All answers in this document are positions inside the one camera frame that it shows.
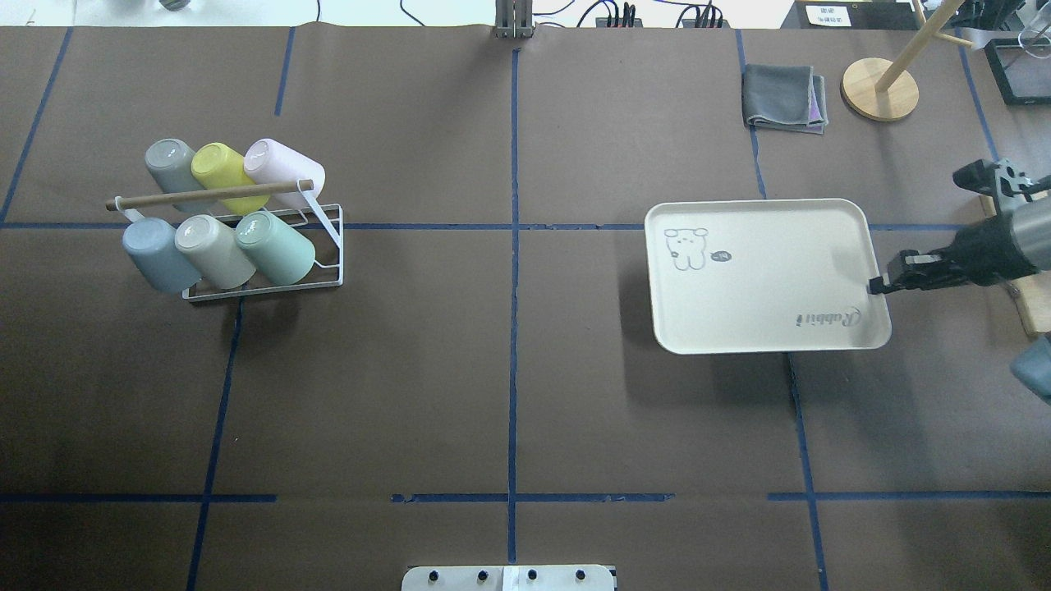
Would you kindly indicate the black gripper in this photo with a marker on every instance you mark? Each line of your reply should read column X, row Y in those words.
column 981, row 250

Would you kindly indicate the beige rabbit tray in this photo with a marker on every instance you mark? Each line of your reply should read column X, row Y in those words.
column 763, row 275

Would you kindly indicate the green cup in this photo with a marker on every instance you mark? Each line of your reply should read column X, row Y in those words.
column 277, row 250

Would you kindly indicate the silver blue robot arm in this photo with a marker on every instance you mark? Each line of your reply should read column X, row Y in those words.
column 1008, row 246

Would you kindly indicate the black glass tray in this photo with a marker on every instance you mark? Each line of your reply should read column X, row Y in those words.
column 1022, row 76

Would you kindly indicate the beige cup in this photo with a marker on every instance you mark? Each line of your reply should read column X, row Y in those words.
column 211, row 247

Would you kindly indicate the yellow cup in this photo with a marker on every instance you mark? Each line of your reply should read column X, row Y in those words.
column 216, row 166

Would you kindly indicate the grey cup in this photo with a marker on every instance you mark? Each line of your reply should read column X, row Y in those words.
column 169, row 162

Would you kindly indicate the blue cup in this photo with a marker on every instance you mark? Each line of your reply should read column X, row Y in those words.
column 149, row 242

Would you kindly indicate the wooden mug tree stand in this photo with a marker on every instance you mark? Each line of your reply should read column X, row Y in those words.
column 883, row 90

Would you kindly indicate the grey folded cloth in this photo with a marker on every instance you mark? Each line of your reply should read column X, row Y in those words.
column 784, row 97

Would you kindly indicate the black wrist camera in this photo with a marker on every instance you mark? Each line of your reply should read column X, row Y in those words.
column 1002, row 181

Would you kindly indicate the aluminium frame post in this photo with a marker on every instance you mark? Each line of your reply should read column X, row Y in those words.
column 514, row 19

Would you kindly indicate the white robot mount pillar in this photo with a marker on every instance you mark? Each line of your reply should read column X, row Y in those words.
column 511, row 577

